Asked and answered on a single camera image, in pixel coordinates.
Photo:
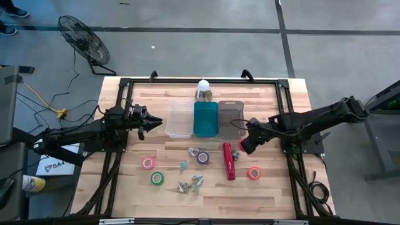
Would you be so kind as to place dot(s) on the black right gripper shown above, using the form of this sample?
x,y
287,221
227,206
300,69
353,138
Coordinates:
x,y
253,137

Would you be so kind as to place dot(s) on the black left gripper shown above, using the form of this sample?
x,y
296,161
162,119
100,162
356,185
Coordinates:
x,y
136,120

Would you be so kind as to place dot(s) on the red stapler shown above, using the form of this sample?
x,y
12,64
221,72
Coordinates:
x,y
229,162

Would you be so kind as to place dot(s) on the orange tape roll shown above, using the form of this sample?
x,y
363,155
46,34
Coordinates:
x,y
250,173

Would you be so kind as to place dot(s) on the pink tape roll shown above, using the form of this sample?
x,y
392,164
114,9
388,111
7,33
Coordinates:
x,y
144,163

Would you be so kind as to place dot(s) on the green tape roll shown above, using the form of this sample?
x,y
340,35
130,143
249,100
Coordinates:
x,y
153,178

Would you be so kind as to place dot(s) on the purple tape roll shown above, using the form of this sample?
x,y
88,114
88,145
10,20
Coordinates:
x,y
199,157

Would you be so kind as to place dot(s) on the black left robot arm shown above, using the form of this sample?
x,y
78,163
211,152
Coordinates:
x,y
78,134

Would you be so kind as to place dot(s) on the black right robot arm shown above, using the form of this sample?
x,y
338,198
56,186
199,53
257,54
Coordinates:
x,y
312,120

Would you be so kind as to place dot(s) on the lilac staple remover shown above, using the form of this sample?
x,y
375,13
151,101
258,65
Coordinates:
x,y
193,152

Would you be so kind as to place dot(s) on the clear plastic bin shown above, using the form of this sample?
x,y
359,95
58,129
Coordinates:
x,y
179,120

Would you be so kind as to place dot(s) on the smoky grey plastic bin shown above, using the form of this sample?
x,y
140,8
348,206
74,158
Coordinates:
x,y
229,117

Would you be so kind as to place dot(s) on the teal plastic bin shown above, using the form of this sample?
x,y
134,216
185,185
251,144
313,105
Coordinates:
x,y
205,120

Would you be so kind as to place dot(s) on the white paper sign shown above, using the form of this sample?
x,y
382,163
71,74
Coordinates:
x,y
56,165

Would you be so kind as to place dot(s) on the black floor fan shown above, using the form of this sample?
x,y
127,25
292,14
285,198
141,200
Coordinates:
x,y
82,39

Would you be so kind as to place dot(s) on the black diagonal bar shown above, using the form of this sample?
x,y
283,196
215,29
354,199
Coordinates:
x,y
25,134

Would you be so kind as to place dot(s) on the yellow and white can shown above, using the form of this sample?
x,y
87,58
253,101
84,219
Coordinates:
x,y
32,183

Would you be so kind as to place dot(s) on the grey cabinet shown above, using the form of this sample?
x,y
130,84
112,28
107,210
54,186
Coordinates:
x,y
7,106
11,168

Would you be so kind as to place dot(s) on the person's shoe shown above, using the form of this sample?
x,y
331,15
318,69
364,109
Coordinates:
x,y
17,12
7,30

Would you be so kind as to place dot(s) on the person's leg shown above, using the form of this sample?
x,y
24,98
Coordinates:
x,y
6,3

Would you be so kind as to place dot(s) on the black metal table frame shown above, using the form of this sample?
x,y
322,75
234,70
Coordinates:
x,y
175,81

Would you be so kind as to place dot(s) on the silver metal bracket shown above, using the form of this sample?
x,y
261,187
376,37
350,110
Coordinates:
x,y
115,221
290,222

